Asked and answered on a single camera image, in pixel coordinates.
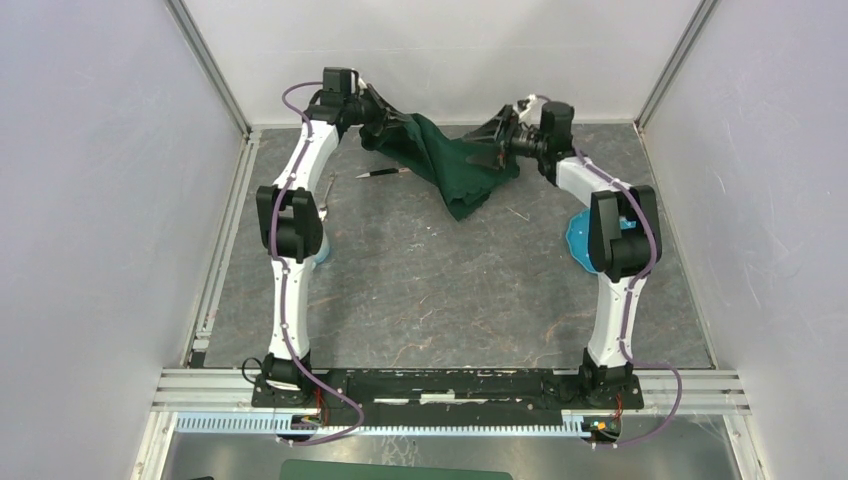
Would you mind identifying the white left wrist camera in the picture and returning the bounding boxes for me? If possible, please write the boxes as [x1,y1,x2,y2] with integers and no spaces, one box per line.
[351,71,367,95]

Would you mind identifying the green mat at bottom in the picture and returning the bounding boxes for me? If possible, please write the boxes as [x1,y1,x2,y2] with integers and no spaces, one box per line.
[279,459,513,480]

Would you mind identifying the blue slotted cable duct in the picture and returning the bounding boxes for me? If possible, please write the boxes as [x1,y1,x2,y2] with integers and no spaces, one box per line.
[175,412,590,439]

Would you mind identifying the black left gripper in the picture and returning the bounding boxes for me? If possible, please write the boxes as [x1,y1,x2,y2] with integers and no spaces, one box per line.
[343,85,411,137]

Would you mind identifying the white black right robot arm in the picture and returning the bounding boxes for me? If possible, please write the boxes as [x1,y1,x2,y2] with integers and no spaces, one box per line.
[462,95,662,408]

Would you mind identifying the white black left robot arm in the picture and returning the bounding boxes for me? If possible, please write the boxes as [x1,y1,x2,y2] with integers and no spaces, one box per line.
[252,67,398,408]

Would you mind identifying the blue polka dot plate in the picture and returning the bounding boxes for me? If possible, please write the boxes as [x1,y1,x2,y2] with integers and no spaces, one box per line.
[564,208,597,275]

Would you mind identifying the dark green cloth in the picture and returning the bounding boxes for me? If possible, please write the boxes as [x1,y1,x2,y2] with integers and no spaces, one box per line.
[366,113,520,221]

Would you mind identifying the white blue mug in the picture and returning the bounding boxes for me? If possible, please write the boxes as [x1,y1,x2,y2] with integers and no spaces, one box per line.
[314,238,331,265]

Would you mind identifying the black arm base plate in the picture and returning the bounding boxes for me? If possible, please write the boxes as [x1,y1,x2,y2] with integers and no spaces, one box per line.
[251,368,645,428]

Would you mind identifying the silver spoon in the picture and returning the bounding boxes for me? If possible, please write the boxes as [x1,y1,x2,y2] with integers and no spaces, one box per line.
[318,172,337,222]

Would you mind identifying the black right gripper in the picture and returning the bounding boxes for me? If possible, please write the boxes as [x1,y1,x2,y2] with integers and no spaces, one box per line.
[461,104,546,174]

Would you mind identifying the black handled knife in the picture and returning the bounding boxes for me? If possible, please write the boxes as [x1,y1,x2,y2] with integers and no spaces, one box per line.
[355,168,411,179]

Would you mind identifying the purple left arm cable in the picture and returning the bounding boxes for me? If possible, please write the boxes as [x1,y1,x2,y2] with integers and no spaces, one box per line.
[264,80,367,447]

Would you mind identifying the aluminium frame rails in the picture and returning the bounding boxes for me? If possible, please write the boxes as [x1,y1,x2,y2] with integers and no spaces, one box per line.
[167,1,770,479]

